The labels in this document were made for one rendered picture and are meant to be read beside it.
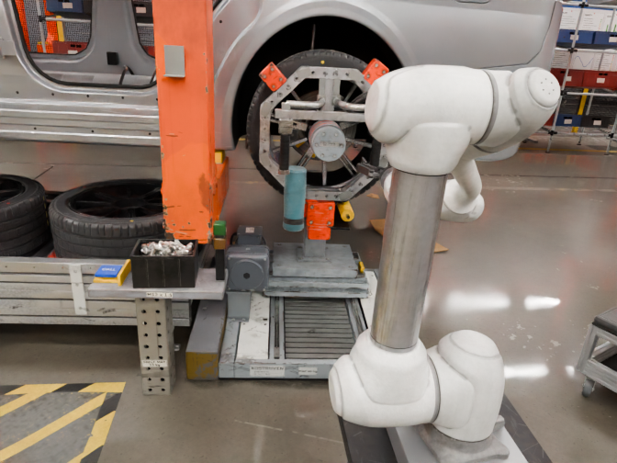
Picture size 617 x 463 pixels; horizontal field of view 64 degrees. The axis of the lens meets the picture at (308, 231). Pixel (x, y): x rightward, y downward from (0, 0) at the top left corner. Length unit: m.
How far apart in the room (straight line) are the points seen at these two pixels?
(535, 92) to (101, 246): 1.69
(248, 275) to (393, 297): 1.11
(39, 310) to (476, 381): 1.66
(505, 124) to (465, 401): 0.59
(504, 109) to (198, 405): 1.43
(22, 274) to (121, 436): 0.75
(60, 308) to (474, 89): 1.75
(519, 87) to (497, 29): 1.44
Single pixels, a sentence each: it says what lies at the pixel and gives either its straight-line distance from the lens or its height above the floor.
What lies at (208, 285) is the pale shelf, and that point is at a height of 0.45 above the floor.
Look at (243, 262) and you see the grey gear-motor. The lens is 1.99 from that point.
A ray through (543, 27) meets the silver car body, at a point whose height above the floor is 1.32.
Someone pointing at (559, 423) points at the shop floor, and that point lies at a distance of 2.09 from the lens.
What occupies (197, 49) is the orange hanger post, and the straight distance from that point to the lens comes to 1.65.
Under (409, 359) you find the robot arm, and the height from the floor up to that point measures 0.64.
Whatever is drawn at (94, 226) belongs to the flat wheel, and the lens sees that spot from 2.10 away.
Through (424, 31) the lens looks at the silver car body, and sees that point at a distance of 2.23.
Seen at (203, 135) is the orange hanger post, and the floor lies 0.91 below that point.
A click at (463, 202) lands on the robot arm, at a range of 1.41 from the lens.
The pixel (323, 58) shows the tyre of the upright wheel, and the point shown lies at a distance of 2.09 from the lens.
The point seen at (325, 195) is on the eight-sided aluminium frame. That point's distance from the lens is 2.11.
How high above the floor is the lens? 1.25
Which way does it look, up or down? 22 degrees down
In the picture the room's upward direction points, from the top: 3 degrees clockwise
